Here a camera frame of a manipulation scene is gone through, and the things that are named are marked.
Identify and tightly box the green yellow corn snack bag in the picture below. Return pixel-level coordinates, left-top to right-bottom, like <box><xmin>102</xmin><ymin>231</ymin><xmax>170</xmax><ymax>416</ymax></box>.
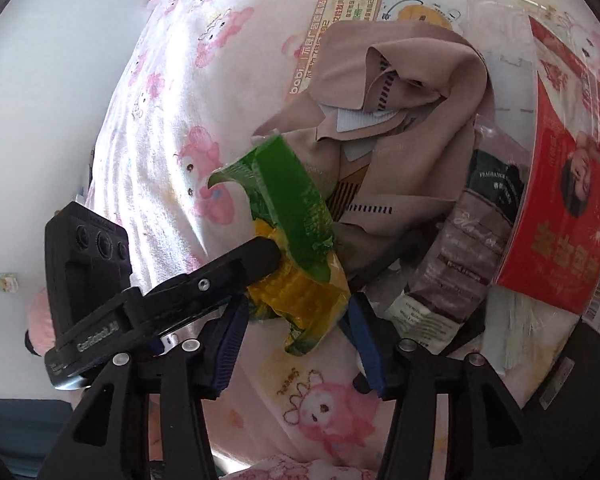
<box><xmin>208</xmin><ymin>136</ymin><xmax>350</xmax><ymax>356</ymax></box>

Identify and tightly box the pink clothing pile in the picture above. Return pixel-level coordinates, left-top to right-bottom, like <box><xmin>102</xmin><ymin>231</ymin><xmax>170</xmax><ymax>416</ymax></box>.
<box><xmin>26</xmin><ymin>288</ymin><xmax>56</xmax><ymax>356</ymax></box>

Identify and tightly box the white paper tissue pack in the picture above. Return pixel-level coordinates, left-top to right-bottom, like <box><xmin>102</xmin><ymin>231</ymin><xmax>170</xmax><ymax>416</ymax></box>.
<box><xmin>481</xmin><ymin>286</ymin><xmax>580</xmax><ymax>375</ymax></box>

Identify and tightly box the red packaged booklet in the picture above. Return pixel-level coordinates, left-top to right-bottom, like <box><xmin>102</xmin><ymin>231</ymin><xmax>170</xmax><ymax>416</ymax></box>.
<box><xmin>498</xmin><ymin>18</ymin><xmax>600</xmax><ymax>314</ymax></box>

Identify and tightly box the pink cartoon print bedsheet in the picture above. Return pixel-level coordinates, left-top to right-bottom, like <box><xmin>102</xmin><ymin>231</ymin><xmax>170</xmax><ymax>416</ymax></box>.
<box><xmin>82</xmin><ymin>0</ymin><xmax>600</xmax><ymax>480</ymax></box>

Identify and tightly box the beige folded cloth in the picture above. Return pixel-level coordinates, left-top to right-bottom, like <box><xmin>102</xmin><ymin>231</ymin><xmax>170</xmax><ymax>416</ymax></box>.
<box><xmin>252</xmin><ymin>21</ymin><xmax>494</xmax><ymax>275</ymax></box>

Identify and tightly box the orange bordered leaflet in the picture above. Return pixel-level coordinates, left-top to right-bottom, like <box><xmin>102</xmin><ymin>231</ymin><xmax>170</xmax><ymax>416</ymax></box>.
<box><xmin>286</xmin><ymin>0</ymin><xmax>382</xmax><ymax>102</ymax></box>

